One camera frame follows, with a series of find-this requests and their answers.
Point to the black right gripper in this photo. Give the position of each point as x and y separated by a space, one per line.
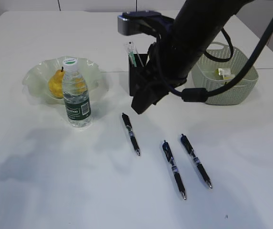
180 42

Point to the clear plastic ruler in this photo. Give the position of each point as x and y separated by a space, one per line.
132 46

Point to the mint green utility knife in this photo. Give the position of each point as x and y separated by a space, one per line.
132 57

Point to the yellow waste paper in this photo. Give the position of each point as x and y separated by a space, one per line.
224 74

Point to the black pen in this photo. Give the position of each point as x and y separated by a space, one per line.
190 150
129 128
175 171

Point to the clear water bottle green label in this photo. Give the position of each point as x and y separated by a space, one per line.
75 94

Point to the yellow pear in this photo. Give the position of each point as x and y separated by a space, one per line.
55 84

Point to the black square pen holder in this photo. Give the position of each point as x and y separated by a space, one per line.
135 71

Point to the pale green woven basket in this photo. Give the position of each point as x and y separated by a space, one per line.
204 76

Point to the pale green wavy glass plate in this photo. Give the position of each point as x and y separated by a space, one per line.
36 79

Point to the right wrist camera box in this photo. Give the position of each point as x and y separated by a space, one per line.
138 22

